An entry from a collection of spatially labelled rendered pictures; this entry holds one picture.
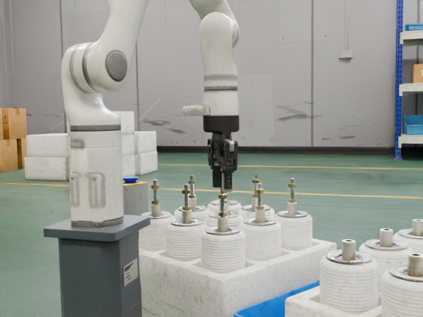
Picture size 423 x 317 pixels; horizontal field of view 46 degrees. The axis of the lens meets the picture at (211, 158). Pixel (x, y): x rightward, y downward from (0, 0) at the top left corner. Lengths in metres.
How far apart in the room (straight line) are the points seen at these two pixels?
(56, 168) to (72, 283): 3.25
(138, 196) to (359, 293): 0.72
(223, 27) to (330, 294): 0.53
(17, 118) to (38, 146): 1.06
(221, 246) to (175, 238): 0.14
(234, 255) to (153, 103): 6.01
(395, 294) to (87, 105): 0.60
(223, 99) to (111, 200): 0.30
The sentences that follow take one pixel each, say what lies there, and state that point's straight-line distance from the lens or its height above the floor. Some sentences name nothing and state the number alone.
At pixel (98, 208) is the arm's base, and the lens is 0.91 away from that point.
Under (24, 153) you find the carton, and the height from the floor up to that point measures 0.15.
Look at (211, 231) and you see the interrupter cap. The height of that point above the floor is 0.25.
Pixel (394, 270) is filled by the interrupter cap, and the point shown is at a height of 0.25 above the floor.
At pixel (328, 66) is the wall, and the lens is 6.36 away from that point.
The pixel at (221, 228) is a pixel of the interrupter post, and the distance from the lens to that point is 1.06.
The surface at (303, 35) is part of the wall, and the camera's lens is 6.45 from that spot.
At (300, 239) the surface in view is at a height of 0.20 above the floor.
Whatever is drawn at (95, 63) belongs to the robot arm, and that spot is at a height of 0.59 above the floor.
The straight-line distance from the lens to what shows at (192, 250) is 1.13.
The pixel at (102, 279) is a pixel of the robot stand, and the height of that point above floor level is 0.21.
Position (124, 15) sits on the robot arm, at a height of 0.68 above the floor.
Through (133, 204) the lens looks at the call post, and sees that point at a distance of 1.37.
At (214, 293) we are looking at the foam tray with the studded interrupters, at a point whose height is 0.15.
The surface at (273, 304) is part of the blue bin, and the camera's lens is 1.07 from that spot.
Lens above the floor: 0.49
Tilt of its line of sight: 5 degrees down
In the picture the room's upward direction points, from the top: 1 degrees counter-clockwise
